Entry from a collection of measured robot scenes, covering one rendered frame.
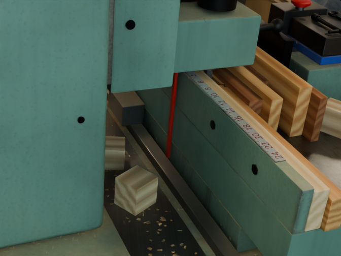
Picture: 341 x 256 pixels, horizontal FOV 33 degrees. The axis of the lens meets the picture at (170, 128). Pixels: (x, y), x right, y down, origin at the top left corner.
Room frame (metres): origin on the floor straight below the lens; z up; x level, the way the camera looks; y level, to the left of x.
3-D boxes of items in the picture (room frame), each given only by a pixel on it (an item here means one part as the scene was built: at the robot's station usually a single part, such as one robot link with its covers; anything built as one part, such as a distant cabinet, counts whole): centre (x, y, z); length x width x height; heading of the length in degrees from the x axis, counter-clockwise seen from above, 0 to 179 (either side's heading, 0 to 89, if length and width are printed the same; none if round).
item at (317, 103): (0.75, -0.13, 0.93); 0.24 x 0.01 x 0.06; 26
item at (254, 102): (0.74, -0.06, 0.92); 0.19 x 0.02 x 0.05; 26
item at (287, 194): (0.73, 0.00, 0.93); 0.60 x 0.02 x 0.06; 26
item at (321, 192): (0.73, -0.02, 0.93); 0.60 x 0.02 x 0.05; 26
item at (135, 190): (0.61, 0.04, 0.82); 0.04 x 0.04 x 0.04; 54
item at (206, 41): (0.72, -0.03, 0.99); 0.14 x 0.07 x 0.09; 116
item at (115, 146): (0.70, 0.08, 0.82); 0.04 x 0.04 x 0.03; 6
